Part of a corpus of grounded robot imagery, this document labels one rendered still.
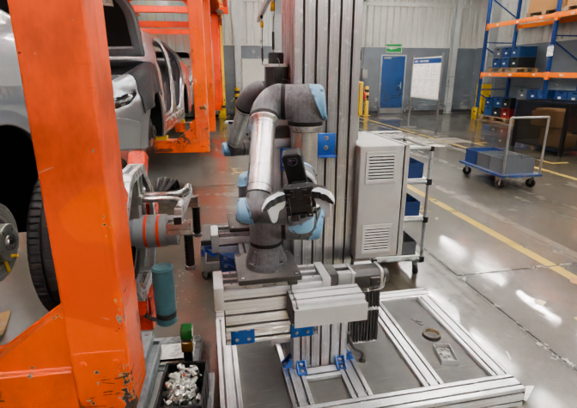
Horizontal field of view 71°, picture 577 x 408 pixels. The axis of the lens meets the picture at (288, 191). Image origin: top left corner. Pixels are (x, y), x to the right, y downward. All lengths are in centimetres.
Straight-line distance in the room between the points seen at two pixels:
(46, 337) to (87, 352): 12
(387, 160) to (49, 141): 113
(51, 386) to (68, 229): 49
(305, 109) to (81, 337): 93
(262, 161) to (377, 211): 63
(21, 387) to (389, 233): 133
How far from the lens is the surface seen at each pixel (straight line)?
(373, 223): 168
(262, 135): 126
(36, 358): 144
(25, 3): 114
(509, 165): 618
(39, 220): 163
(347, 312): 149
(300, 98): 131
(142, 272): 202
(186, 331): 151
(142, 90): 447
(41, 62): 113
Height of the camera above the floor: 150
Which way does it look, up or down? 16 degrees down
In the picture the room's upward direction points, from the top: straight up
